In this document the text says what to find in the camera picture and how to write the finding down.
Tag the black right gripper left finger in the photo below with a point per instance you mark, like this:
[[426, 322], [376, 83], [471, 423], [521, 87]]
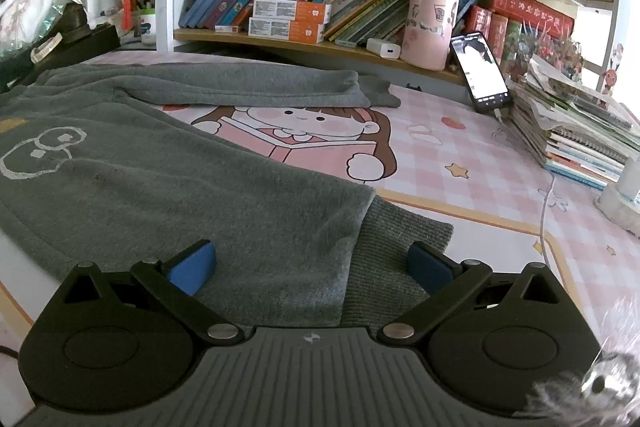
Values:
[[110, 342]]

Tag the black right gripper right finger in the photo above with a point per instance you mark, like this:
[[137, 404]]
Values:
[[488, 338]]

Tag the grey sweater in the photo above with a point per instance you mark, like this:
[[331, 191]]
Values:
[[92, 169]]

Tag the pink cartoon desk mat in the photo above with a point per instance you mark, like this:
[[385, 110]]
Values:
[[466, 170]]

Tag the stack of notebooks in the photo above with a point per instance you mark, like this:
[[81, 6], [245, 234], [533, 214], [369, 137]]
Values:
[[570, 129]]

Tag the smartphone with lit screen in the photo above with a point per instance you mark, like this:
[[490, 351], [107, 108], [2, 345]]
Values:
[[487, 87]]

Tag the white charger block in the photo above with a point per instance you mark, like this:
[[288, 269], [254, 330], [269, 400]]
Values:
[[383, 48]]

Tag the white green lidded jar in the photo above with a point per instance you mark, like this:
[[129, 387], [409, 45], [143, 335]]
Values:
[[147, 27]]

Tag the red thick book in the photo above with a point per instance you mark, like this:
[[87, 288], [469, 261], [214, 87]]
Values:
[[533, 13]]

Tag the small card box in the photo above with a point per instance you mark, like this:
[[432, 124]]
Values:
[[227, 29]]

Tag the orange red figurine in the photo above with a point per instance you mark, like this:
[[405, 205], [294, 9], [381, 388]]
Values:
[[127, 8]]

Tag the pink paper roll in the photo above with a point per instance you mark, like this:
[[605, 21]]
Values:
[[428, 32]]

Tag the lower orange white box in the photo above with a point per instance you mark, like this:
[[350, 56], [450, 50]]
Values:
[[287, 30]]

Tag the orange white box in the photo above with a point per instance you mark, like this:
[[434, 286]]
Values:
[[300, 11], [287, 30]]

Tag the upper orange white box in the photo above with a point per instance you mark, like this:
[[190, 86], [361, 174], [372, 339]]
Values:
[[300, 11]]

